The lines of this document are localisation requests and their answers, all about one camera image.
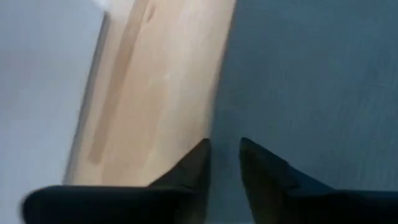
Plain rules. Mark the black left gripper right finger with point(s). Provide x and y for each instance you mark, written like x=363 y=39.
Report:
x=311 y=208

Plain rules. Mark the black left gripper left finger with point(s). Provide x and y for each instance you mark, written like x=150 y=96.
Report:
x=109 y=205

